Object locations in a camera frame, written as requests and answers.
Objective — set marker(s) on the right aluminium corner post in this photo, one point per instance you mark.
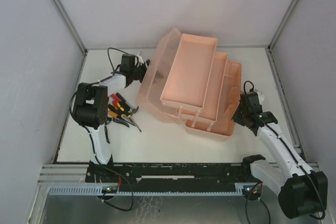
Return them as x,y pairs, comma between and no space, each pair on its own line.
289,11

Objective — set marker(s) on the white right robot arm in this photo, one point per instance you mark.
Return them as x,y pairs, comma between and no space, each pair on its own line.
300,190

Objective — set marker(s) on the pink middle cantilever tray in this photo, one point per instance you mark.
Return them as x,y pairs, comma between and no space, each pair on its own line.
208,115

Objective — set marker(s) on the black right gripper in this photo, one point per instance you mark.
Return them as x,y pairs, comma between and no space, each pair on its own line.
239,114

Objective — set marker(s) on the left aluminium corner post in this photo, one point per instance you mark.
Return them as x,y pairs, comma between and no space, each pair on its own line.
69,24

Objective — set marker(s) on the pink translucent tool box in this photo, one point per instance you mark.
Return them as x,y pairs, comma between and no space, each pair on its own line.
148,97

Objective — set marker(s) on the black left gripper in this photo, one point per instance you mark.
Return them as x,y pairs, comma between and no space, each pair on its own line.
142,69

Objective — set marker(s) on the grey slotted cable duct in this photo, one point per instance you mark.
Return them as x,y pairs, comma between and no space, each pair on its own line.
238,189

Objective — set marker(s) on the aluminium corner post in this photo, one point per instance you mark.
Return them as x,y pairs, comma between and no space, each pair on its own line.
69,24
289,11

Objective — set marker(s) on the pink upper cantilever tray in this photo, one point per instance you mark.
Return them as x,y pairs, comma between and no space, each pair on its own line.
187,82

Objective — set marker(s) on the pink cantilever tray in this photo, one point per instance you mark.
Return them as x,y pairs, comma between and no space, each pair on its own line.
187,82
208,115

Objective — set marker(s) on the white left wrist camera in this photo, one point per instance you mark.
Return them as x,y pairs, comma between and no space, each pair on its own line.
139,58

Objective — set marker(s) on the yellow black screwdriver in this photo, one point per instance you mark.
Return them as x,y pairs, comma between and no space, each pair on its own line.
115,105

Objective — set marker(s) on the black needle nose pliers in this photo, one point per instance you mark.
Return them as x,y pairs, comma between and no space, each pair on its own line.
126,123

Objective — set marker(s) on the black claw hammer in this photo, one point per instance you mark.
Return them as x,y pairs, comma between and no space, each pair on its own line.
126,105

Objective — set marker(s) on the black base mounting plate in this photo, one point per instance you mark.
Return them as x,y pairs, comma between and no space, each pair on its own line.
172,178

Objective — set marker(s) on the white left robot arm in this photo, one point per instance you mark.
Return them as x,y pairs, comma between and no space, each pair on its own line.
88,105

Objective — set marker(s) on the aluminium frame rail front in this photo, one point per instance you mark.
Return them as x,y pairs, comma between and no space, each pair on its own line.
65,172

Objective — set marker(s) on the red utility knife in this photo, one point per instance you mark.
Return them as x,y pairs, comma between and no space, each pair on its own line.
114,98

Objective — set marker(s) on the black handled pliers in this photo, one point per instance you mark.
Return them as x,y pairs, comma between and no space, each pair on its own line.
107,122

